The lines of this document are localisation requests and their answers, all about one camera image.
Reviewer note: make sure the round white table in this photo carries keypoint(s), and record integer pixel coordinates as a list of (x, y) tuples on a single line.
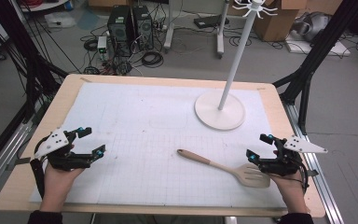
[(40, 4)]

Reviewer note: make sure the small white power box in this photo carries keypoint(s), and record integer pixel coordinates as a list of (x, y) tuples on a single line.
[(102, 46)]

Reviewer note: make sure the large cardboard box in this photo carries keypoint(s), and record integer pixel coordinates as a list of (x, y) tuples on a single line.
[(276, 21)]

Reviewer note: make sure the aluminium rail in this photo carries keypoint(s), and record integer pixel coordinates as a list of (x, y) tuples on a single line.
[(323, 186), (3, 155)]

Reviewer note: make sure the grey vacuum cleaner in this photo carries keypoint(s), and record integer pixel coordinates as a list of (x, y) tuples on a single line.
[(312, 26)]

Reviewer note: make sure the person's right hand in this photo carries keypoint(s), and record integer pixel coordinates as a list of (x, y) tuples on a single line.
[(290, 189)]

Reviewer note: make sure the black flat device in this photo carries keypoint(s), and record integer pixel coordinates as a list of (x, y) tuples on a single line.
[(209, 21)]

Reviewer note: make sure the person's left hand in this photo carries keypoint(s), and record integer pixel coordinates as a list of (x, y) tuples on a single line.
[(59, 183)]

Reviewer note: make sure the white flat board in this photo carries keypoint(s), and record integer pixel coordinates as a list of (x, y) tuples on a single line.
[(326, 48)]

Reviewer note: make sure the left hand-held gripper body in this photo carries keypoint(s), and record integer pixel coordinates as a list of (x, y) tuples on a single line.
[(54, 141)]

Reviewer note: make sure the white utensil rack stand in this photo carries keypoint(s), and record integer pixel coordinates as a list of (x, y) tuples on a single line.
[(230, 81)]

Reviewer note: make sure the black computer tower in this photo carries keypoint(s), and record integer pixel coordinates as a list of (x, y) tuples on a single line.
[(143, 28), (119, 29)]

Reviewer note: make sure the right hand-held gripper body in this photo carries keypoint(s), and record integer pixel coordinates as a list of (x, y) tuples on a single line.
[(287, 158)]

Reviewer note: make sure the white stand leg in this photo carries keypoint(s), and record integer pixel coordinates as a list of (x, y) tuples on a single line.
[(220, 34), (168, 28)]

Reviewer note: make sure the white grid mat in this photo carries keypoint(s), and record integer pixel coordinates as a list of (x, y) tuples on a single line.
[(143, 146)]

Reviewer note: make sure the wooden slotted spatula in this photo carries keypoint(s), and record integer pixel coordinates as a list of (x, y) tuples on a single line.
[(205, 160)]

